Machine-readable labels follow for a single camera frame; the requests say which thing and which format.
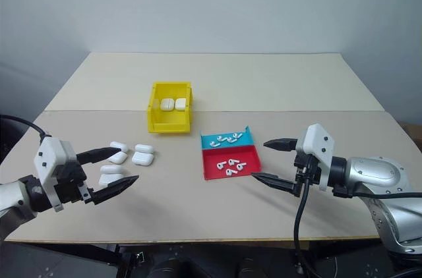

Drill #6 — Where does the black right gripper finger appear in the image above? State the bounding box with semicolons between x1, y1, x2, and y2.
251;173;296;194
263;138;298;153

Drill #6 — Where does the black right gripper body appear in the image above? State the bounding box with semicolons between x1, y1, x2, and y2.
293;151;322;197

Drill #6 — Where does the blue plastic tray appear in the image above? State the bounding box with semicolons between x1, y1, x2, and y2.
200;125;256;151

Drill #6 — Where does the yellow plastic bin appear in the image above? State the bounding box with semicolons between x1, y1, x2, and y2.
146;82;194;135

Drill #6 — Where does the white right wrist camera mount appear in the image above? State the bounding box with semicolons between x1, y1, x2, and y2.
295;123;337;192

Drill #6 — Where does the red plastic tray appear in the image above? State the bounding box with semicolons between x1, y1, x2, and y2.
201;145;264;181

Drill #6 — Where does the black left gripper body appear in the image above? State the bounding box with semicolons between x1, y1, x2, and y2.
52;155;95;207

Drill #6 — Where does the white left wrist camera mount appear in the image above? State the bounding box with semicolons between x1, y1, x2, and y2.
34;137;78;213

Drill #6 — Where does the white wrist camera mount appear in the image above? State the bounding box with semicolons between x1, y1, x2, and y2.
34;137;78;213
295;123;337;192

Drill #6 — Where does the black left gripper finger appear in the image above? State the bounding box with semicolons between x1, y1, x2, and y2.
76;147;120;165
91;175;140;206

